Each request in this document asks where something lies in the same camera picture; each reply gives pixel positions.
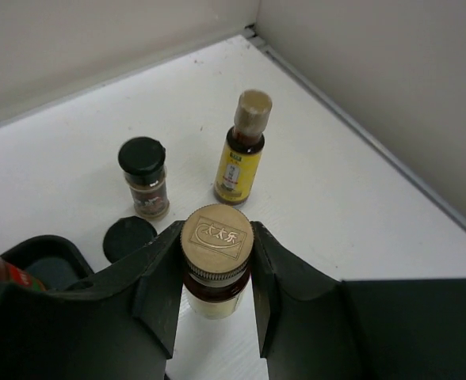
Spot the black plastic tray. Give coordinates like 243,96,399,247
0,235,94,291

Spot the green label chili sauce bottle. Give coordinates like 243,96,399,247
0,257,47,291

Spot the small spice jar black lid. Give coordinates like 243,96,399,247
117,136,170,219

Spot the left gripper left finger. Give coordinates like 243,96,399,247
0,221,183,379

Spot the tall yellow label sauce bottle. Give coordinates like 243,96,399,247
214,89,273,205

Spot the right aluminium table rail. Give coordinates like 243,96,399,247
242,24,466,232

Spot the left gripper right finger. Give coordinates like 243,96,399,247
251,222,466,379

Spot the short yellow label sauce bottle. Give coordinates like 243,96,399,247
180,203,254,320

